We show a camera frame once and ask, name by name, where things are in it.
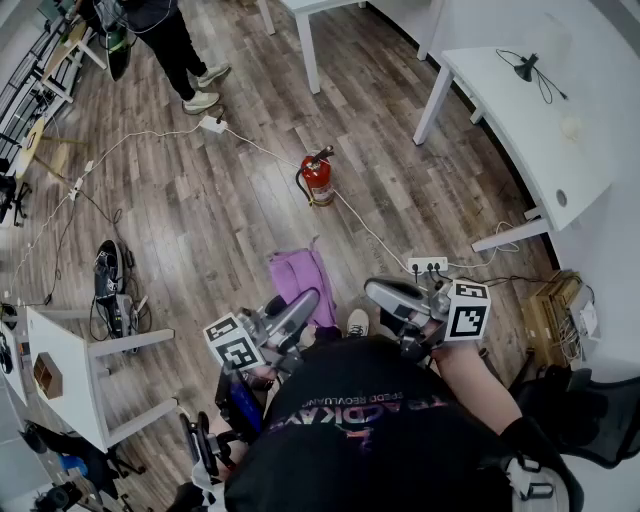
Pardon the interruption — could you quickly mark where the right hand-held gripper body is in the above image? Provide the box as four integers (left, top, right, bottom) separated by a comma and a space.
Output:
380, 279, 492, 361

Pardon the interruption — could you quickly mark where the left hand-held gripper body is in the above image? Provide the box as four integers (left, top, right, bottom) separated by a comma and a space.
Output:
203, 308, 307, 375

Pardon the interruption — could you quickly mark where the purple cloth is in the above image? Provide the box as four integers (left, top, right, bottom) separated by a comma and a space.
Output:
268, 248, 339, 329

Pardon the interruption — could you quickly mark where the red fire extinguisher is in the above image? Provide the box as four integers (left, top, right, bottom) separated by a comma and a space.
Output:
294, 145, 335, 207

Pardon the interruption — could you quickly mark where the person's right forearm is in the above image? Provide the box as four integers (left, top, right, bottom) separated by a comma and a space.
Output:
432, 342, 524, 436

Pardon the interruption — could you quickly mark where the person's right hand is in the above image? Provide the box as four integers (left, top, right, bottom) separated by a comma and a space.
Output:
412, 315, 444, 343

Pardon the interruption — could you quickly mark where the person's right shoe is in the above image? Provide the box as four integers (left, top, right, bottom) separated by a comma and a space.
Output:
346, 308, 371, 340

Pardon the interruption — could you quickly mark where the white power strip with plugs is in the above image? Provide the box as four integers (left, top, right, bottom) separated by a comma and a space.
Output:
407, 256, 449, 274

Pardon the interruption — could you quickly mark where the blue screen device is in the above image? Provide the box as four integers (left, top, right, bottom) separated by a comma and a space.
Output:
214, 369, 266, 441

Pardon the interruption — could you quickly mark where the cardboard box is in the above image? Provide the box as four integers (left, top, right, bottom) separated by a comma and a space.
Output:
522, 271, 584, 367

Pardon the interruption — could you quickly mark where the black waist harness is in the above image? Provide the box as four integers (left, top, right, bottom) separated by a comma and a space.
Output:
177, 410, 239, 512

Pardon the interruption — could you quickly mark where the white network device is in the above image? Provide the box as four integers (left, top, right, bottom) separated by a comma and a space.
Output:
577, 298, 601, 341

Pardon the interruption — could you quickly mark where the black mesh office chair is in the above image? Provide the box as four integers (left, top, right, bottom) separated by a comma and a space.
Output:
507, 366, 640, 469

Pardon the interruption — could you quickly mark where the black oval tray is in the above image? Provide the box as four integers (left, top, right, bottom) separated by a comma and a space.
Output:
92, 239, 125, 307

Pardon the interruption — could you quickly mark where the person's black shirt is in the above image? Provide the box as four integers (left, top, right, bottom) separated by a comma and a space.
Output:
224, 333, 586, 512

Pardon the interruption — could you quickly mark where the wooden box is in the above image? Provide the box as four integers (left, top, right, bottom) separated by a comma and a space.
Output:
32, 351, 65, 400

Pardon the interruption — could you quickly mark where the white curved desk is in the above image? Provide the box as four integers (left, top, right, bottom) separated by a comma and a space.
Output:
413, 46, 614, 253

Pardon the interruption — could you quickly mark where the black chair base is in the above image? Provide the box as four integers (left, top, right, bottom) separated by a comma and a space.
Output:
0, 172, 32, 227

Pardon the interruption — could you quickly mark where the round wooden table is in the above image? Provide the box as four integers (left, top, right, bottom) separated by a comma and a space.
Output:
13, 116, 89, 182

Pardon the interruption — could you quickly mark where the black green oval board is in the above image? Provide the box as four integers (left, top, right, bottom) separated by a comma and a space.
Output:
106, 24, 134, 82

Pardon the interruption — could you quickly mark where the wooden-top desk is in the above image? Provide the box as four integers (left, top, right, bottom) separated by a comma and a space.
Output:
39, 18, 109, 105

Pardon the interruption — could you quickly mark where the white power cable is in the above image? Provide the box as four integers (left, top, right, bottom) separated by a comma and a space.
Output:
223, 127, 414, 271
0, 127, 204, 311

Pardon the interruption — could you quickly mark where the grey device with cables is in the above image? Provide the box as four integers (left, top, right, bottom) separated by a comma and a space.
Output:
102, 293, 151, 354

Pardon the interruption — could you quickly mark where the black cone stand with cable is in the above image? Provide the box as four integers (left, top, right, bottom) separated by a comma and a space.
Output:
496, 48, 569, 105

